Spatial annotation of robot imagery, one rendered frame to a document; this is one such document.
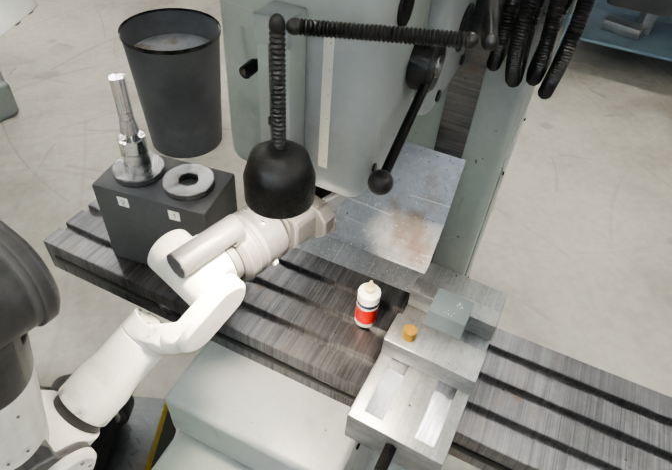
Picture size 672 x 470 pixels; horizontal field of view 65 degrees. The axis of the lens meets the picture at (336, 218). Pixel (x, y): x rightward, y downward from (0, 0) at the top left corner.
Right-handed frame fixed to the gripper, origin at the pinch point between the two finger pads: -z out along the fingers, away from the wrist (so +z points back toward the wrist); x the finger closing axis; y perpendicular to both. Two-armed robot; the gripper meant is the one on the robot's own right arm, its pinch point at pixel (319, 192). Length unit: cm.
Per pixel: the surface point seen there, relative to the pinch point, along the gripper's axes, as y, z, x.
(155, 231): 17.1, 13.8, 26.7
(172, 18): 65, -107, 193
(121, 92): -7.5, 10.6, 33.0
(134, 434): 83, 29, 32
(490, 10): -35.6, 3.5, -20.9
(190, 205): 9.3, 9.7, 20.3
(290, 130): -19.4, 11.6, -5.0
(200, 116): 98, -89, 155
